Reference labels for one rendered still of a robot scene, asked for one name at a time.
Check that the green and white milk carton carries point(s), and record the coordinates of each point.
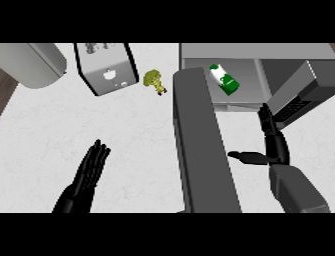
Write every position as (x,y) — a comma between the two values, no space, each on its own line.
(223,80)

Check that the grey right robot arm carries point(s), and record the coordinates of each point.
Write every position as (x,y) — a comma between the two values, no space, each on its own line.
(297,190)

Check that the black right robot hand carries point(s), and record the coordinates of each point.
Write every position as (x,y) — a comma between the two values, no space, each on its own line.
(273,143)

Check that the grey microwave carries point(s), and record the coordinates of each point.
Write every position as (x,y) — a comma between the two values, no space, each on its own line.
(273,80)

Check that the yellow-green broccoli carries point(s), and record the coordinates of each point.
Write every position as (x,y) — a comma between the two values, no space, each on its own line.
(153,81)

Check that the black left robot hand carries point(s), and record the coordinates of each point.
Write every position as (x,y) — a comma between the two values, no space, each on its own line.
(87,176)

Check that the pale grey rounded appliance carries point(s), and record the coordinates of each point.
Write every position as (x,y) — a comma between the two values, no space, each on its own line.
(23,63)

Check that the silver toaster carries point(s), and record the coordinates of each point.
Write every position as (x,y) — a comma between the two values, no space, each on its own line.
(106,68)

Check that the dark grey microwave door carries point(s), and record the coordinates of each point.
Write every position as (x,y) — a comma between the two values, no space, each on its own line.
(201,146)

